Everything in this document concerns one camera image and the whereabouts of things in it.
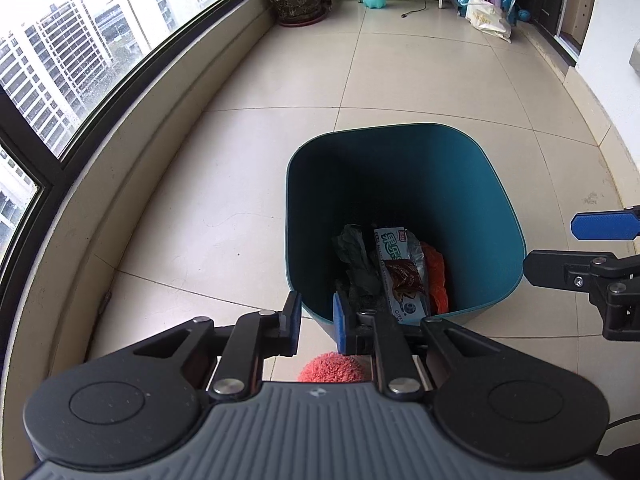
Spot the purple white snack packet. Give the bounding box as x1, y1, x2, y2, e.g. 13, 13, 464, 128
372, 227, 432, 325

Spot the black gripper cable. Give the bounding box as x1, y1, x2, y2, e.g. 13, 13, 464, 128
604, 412, 640, 432

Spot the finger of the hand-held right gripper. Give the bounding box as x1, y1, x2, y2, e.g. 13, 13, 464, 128
522, 249, 640, 342
571, 205, 640, 242

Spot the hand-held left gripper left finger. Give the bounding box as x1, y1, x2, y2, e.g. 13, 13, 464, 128
131, 290, 303, 403

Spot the red plastic bag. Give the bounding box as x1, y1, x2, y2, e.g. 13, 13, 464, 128
417, 241, 450, 313

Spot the white tote bag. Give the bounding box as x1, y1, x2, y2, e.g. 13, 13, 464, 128
459, 0, 513, 43

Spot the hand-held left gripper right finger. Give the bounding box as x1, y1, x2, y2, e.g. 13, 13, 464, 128
332, 291, 506, 403

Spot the dark green plastic bag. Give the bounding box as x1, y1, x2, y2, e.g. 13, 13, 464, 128
332, 223, 383, 311

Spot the teal plastic trash bin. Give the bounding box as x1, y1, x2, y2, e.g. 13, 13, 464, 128
285, 122, 527, 358

